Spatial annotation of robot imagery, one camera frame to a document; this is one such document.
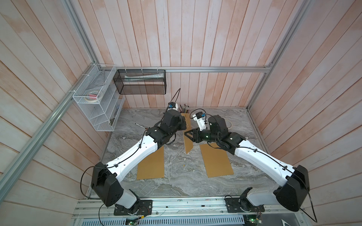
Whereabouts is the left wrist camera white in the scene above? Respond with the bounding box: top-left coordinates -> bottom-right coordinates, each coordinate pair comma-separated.
167,102 -> 179,111

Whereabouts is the masking tape roll on table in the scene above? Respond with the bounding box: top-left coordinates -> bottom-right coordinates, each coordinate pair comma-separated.
226,120 -> 232,129

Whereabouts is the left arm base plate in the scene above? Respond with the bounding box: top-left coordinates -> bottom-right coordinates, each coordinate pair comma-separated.
114,200 -> 153,217

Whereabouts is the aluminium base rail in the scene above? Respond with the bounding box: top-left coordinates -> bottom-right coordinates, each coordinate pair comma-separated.
72,196 -> 306,219

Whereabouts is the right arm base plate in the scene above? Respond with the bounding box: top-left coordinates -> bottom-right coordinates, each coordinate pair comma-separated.
224,196 -> 265,213

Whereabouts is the white wire shelf rack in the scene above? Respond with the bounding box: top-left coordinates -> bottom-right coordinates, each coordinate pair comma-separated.
73,64 -> 125,132

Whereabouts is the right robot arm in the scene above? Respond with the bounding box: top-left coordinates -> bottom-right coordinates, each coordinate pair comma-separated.
184,112 -> 311,212

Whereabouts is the brown file bag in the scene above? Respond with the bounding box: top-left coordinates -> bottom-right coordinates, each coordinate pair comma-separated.
180,112 -> 195,154
137,147 -> 165,180
200,143 -> 234,178

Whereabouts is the tape roll in rack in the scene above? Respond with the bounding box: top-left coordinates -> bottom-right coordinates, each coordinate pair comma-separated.
84,90 -> 103,103

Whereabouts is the black mesh basket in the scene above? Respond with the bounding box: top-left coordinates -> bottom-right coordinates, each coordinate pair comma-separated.
113,69 -> 167,95

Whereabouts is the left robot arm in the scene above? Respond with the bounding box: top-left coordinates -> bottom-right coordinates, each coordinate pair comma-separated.
90,109 -> 187,209

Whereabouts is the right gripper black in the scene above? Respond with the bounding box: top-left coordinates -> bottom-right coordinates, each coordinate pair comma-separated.
184,127 -> 221,145

